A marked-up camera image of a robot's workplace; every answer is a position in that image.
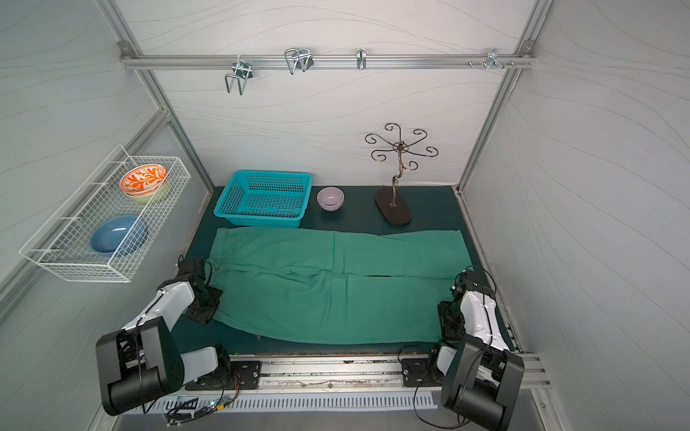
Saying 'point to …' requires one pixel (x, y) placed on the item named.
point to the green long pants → (298, 285)
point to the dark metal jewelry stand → (394, 207)
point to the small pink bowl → (331, 198)
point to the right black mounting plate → (416, 373)
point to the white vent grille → (409, 400)
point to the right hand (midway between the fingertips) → (445, 323)
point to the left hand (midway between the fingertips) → (216, 306)
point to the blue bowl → (119, 233)
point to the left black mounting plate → (241, 375)
